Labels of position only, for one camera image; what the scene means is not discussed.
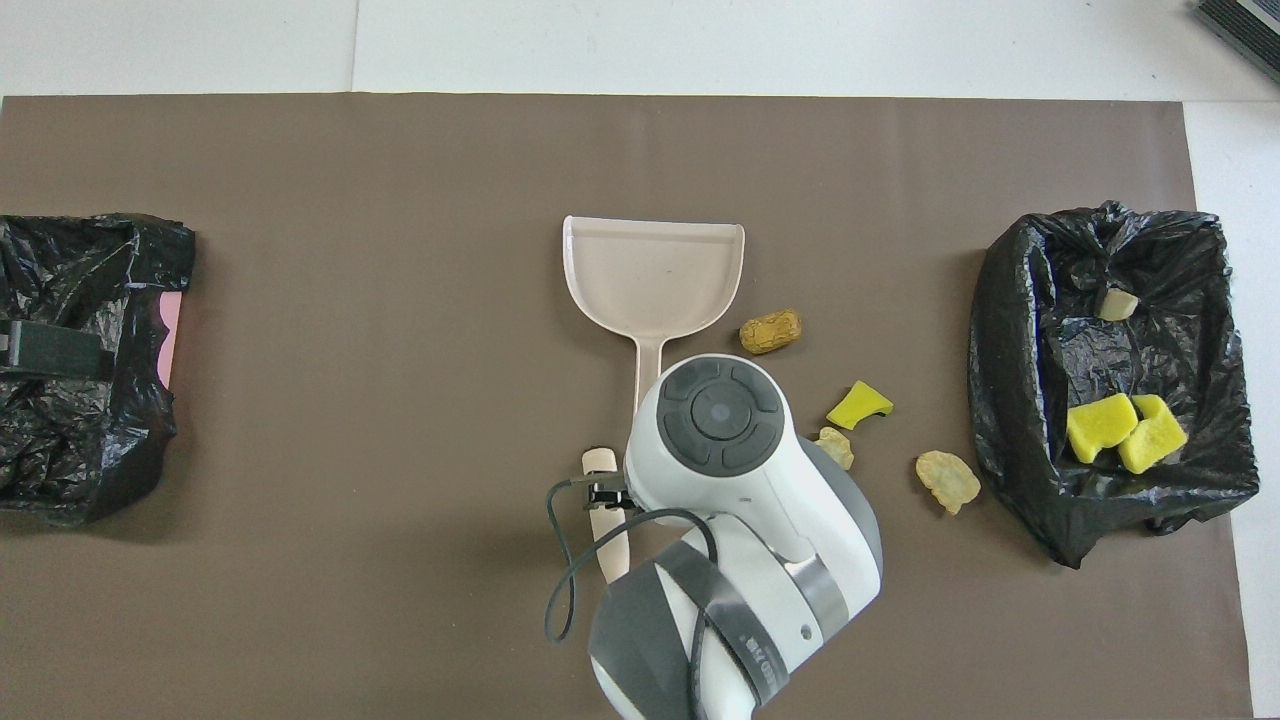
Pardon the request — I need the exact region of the green and yellow sponge piece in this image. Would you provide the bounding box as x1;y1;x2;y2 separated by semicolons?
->
1117;394;1189;475
1065;393;1139;464

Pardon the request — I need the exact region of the black bag lined pink bin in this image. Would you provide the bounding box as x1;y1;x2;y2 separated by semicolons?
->
0;212;197;528

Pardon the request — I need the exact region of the dark ribbed device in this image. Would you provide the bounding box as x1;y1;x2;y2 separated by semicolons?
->
1195;0;1280;85

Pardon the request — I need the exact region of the brown sponge chunk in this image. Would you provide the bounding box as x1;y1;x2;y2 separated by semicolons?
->
739;309;804;356

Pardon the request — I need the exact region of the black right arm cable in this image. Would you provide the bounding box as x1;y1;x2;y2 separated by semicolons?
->
544;478;721;720

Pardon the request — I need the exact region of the beige hand brush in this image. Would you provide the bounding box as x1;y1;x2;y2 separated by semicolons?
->
582;447;631;584

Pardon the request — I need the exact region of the beige plastic dustpan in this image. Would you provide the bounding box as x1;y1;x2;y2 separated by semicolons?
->
561;215;746;416

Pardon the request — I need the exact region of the brown table mat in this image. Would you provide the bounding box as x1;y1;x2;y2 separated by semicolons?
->
0;94;1254;720

